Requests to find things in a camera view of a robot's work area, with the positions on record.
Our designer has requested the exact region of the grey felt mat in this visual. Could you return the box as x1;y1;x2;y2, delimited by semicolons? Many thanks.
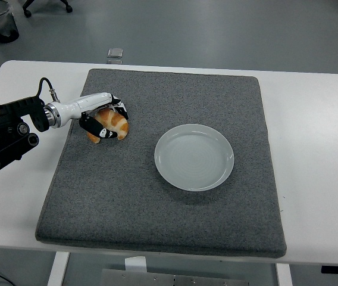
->
35;68;287;259

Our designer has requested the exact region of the clear floor socket box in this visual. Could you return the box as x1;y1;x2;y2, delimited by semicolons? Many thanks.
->
107;47;124;64

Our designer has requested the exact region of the black office chair base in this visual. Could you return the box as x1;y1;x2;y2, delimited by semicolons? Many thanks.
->
22;0;74;18

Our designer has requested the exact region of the golden croissant bread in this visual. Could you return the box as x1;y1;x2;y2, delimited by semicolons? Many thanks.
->
87;107;130;144

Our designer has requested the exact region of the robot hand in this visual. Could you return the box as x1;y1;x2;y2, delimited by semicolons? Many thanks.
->
56;91;129;140

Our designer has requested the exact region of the pale grey round plate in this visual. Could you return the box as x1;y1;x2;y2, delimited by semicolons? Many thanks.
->
154;123;235;192

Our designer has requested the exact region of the white table leg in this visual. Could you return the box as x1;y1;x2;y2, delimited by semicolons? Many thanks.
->
46;251;70;286
275;263;292;286

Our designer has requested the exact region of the white under-table bracket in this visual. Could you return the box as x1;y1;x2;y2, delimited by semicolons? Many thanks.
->
124;256;148;272

